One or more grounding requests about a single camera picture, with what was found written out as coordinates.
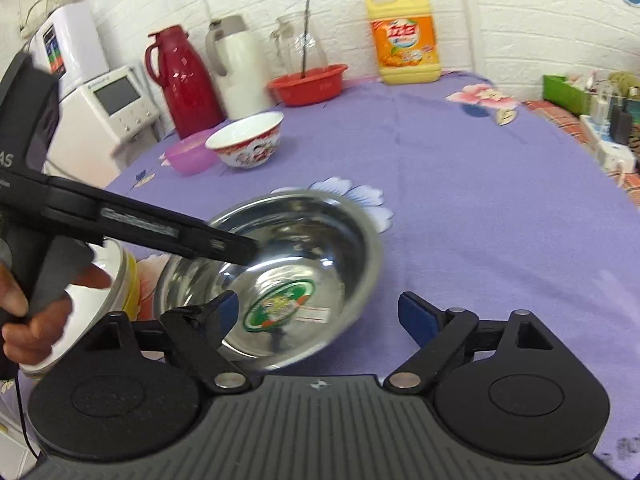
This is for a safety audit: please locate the white floral plate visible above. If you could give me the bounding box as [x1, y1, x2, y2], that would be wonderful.
[21, 238, 141, 375]

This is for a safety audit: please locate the pink plastic bowl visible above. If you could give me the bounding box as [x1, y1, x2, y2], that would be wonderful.
[164, 128, 218, 177]

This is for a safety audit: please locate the white red ceramic bowl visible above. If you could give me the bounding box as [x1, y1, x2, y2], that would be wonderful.
[205, 112, 284, 169]

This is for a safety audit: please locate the stainless steel bowl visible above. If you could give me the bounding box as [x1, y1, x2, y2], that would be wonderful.
[153, 191, 383, 372]

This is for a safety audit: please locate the person's left hand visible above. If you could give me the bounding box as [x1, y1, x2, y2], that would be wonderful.
[0, 261, 113, 366]

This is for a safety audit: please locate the white water dispenser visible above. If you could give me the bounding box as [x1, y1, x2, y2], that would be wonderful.
[43, 66, 160, 188]

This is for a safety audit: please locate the red thermos jug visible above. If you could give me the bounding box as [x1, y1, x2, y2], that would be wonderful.
[144, 25, 224, 139]

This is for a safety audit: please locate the white appliance with display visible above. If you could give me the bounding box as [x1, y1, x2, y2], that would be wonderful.
[29, 2, 110, 99]

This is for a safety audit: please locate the white thermos jug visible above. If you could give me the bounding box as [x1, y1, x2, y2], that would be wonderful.
[205, 14, 274, 120]

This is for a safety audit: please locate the purple floral tablecloth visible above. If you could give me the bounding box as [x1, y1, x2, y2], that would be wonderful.
[111, 73, 639, 478]

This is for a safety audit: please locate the red plastic basket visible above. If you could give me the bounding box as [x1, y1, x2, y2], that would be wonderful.
[268, 64, 348, 107]

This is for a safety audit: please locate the clear glass carafe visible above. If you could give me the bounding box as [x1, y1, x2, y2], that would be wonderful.
[270, 11, 329, 75]

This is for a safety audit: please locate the black straw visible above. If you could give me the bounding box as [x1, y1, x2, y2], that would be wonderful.
[300, 0, 310, 79]

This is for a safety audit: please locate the green box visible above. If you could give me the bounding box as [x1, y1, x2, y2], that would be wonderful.
[542, 75, 591, 116]

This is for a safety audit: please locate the yellow detergent bottle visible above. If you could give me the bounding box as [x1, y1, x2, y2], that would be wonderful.
[366, 0, 442, 84]

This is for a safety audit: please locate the white pipe on wall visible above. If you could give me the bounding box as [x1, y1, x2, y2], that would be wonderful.
[462, 0, 486, 74]

